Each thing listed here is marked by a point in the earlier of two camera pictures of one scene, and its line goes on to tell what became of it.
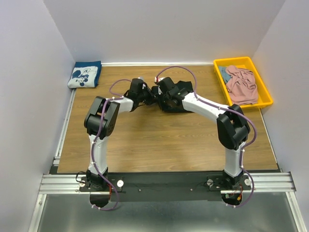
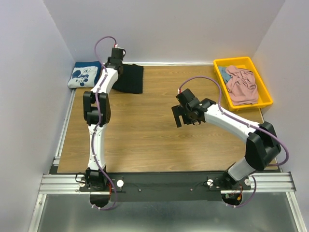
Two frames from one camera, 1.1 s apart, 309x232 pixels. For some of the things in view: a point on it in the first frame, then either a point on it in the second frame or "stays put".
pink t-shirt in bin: [241, 86] stays put
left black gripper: [151, 96] to [108, 59]
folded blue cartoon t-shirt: [85, 74] stays put
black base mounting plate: [165, 186] stays put
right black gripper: [164, 108] to [177, 110]
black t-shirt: [188, 85] to [131, 79]
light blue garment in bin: [226, 76] stays put
